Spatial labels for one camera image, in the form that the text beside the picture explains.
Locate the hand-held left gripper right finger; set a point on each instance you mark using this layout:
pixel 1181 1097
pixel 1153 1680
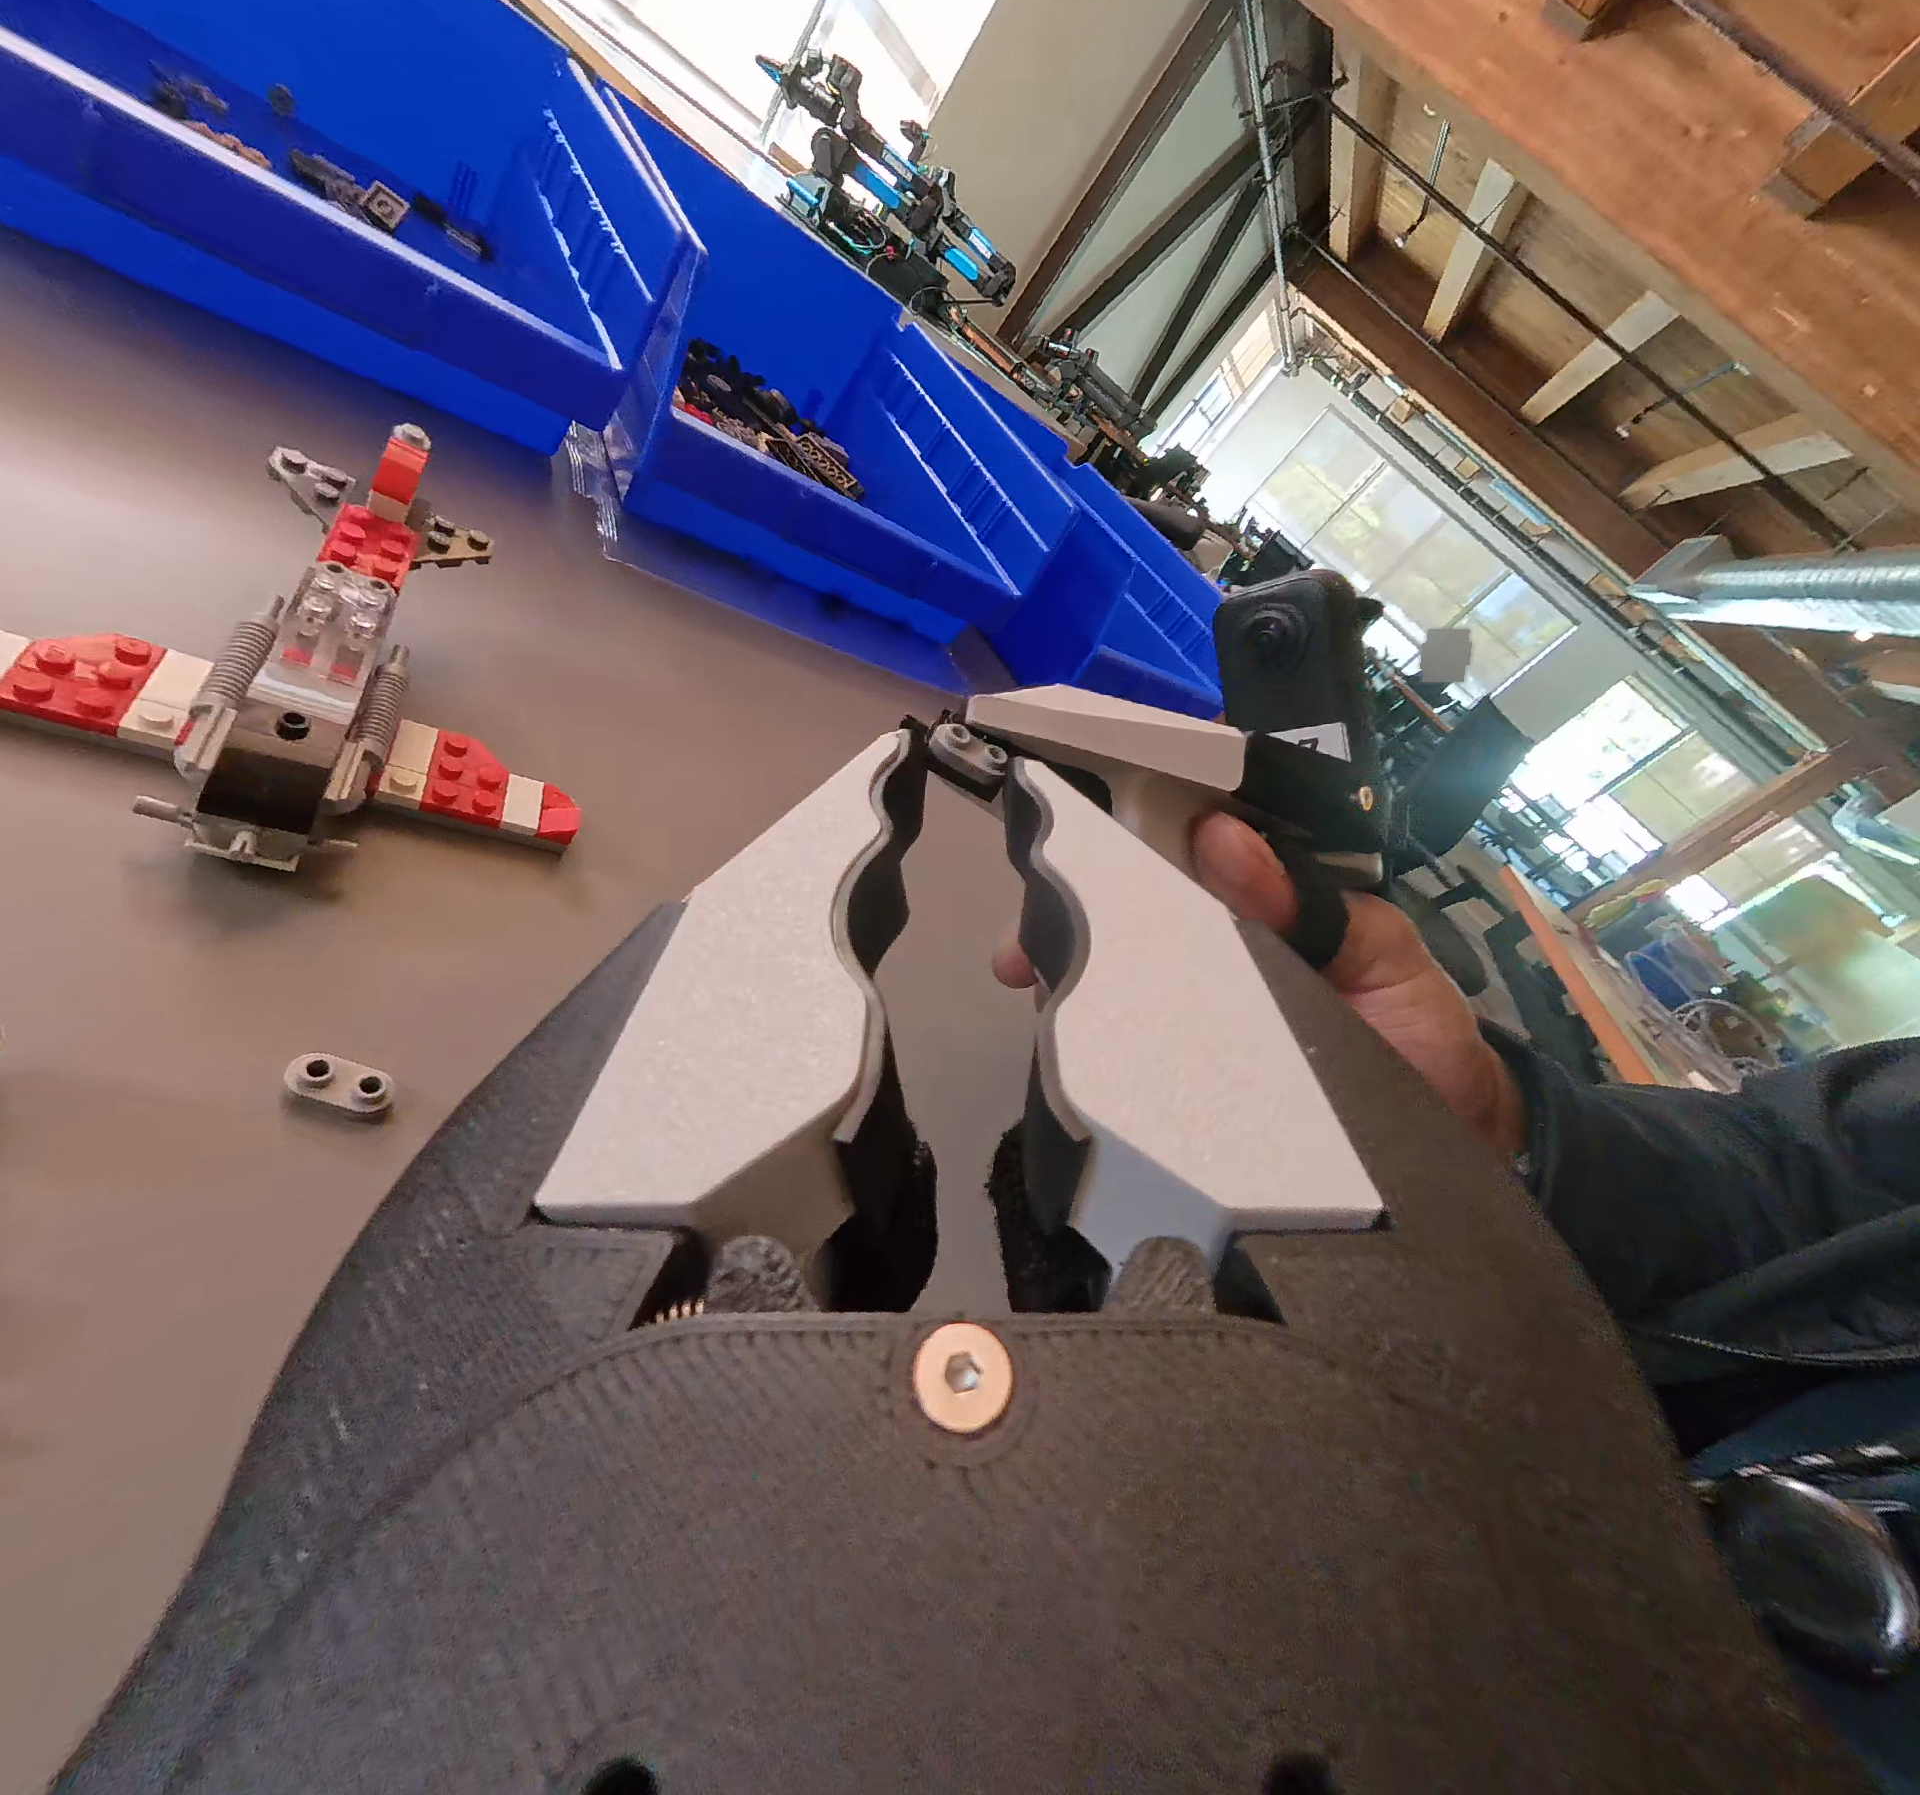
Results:
pixel 1185 1061

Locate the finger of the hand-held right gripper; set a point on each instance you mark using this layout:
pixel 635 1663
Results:
pixel 1124 745

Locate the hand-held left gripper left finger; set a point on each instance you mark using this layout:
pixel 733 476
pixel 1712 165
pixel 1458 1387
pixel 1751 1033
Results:
pixel 720 1045

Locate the small grey two-hole brick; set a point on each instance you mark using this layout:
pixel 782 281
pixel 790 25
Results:
pixel 337 1085
pixel 966 758

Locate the person's right forearm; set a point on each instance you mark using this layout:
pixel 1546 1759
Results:
pixel 1725 1224

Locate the person's right hand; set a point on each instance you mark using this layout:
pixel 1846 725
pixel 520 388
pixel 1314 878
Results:
pixel 1408 986

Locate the empty blue storage bin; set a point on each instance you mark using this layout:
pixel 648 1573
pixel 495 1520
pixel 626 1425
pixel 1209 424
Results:
pixel 1138 626

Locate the blue bin with dark pile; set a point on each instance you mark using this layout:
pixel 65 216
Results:
pixel 779 552

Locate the pile of dark brick pieces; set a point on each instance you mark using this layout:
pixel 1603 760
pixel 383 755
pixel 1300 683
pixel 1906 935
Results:
pixel 764 423

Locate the red white toy brick airplane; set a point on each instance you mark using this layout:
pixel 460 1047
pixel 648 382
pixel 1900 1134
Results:
pixel 300 715

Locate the clear plastic label holder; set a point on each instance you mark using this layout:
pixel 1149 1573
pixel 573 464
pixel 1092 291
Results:
pixel 601 491

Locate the background robot arms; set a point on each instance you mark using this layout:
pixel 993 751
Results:
pixel 900 189

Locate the person's blue garment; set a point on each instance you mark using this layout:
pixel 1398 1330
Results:
pixel 1799 1428

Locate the large blue storage bin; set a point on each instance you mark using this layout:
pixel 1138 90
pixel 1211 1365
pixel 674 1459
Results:
pixel 300 310

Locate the scattered small brick pieces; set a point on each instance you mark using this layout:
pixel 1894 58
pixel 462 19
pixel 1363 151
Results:
pixel 360 189

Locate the metal ventilation duct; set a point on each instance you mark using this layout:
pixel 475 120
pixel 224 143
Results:
pixel 1786 595

